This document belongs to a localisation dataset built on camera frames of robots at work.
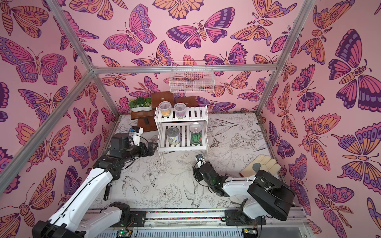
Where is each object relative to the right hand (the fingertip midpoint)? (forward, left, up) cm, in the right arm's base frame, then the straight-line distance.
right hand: (195, 166), depth 87 cm
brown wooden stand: (+35, +38, -1) cm, 52 cm away
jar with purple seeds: (+18, +8, +28) cm, 34 cm away
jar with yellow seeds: (+19, +16, +29) cm, 38 cm away
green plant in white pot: (+35, +37, +17) cm, 53 cm away
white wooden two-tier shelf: (+21, -1, +22) cm, 31 cm away
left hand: (+5, +23, +17) cm, 29 cm away
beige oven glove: (+4, -44, -3) cm, 45 cm away
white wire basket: (+49, +5, +29) cm, 57 cm away
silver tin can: (+10, +12, +16) cm, 22 cm away
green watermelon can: (+12, 0, +20) cm, 23 cm away
